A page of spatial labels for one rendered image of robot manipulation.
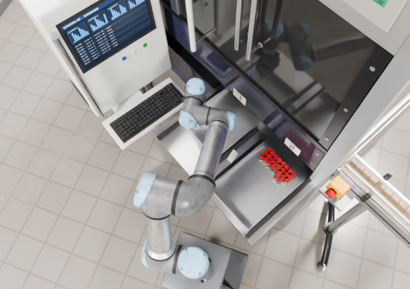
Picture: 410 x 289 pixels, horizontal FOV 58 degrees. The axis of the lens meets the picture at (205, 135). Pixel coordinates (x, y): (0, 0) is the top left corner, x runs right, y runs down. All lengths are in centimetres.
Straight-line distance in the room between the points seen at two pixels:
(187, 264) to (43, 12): 107
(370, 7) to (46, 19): 106
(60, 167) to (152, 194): 180
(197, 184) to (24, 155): 206
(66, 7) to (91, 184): 158
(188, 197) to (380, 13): 72
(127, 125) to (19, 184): 127
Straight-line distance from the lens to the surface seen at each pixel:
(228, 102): 190
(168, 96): 199
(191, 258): 152
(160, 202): 119
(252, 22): 121
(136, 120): 195
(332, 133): 138
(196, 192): 118
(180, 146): 180
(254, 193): 172
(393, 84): 105
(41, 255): 280
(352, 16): 100
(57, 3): 149
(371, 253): 273
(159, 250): 148
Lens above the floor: 253
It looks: 65 degrees down
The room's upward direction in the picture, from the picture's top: 5 degrees counter-clockwise
